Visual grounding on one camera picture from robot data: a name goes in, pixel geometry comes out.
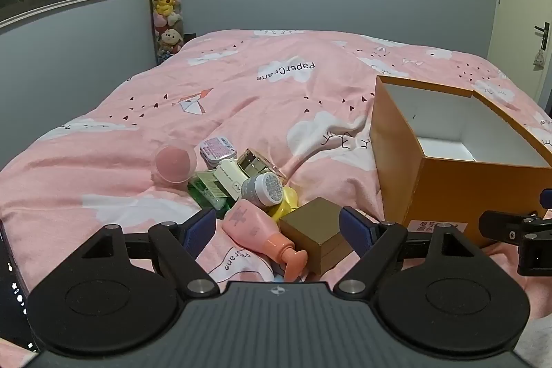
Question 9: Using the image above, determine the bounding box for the green bottle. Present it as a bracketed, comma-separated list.
[187, 172, 236, 219]

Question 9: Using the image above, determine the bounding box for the pink printed blanket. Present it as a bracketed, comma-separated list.
[0, 28, 552, 368]

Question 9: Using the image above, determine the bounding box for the grey jar with glitter lid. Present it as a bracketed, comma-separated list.
[240, 172, 285, 208]

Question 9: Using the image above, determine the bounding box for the cream carton box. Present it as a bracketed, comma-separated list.
[213, 159, 253, 203]

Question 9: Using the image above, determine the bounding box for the yellow plastic gadget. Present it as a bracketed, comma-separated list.
[265, 185, 299, 222]

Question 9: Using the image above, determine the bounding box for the orange cardboard box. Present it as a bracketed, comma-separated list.
[370, 75, 552, 249]

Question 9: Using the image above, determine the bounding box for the pink pump bottle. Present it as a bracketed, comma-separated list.
[222, 199, 308, 282]

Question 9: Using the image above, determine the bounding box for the gold lidded glass jar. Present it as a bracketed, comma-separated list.
[236, 148, 288, 183]

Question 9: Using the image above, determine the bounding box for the gold box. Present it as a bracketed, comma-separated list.
[279, 197, 355, 276]

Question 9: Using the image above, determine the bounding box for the black door handle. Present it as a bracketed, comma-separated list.
[534, 22, 552, 50]

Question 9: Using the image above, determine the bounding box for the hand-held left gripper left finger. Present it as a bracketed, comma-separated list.
[75, 208, 219, 300]

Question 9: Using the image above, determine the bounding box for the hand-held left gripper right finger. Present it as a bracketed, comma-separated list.
[333, 206, 484, 300]

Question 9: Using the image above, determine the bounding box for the hanging fabric sachet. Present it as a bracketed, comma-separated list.
[532, 37, 546, 71]

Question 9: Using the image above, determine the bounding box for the clear container with pink sponge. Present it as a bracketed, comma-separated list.
[154, 139, 200, 186]

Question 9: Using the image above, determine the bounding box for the clear tube of plush toys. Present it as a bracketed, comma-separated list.
[147, 0, 187, 66]

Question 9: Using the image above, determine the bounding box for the small pink tin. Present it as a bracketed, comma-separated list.
[199, 136, 239, 169]

